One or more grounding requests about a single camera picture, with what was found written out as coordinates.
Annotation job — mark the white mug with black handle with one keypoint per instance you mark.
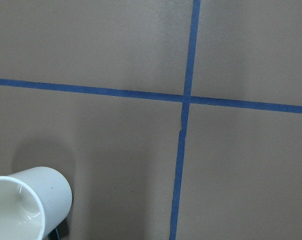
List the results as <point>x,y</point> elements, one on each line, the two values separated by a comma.
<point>33,203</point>

